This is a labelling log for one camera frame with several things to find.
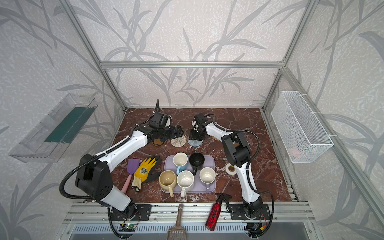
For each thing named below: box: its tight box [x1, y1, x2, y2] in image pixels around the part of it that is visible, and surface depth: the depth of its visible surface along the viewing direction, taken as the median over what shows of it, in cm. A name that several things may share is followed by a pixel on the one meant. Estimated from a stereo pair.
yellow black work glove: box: [131, 155, 163, 192], surface depth 88 cm
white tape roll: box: [225, 163, 237, 176], surface depth 88 cm
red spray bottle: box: [205, 193, 232, 232], surface depth 72 cm
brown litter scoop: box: [167, 203, 187, 240], surface depth 70 cm
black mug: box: [189, 152, 205, 176], surface depth 85 cm
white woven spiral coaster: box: [170, 135, 187, 148], surface depth 101 cm
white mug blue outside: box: [172, 152, 189, 175], surface depth 85 cm
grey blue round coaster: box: [187, 139, 204, 147], surface depth 101 cm
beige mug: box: [158, 170, 177, 198], surface depth 77 cm
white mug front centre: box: [176, 170, 195, 198], surface depth 79 cm
